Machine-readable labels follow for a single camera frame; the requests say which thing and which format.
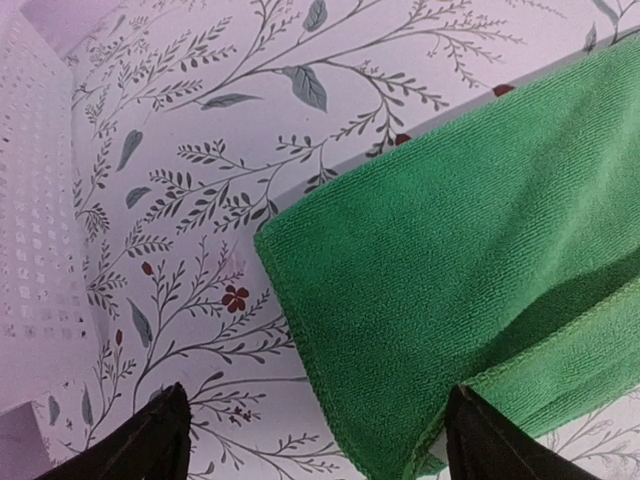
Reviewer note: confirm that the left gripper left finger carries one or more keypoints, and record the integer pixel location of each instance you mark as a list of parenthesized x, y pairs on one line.
[(153, 444)]

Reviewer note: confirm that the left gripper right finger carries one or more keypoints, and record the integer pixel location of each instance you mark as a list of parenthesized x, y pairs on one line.
[(483, 444)]

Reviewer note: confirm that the green microfiber towel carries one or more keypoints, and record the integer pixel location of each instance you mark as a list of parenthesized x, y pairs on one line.
[(499, 251)]

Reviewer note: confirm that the white plastic mesh basket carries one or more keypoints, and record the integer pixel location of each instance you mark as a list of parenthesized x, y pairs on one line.
[(47, 333)]

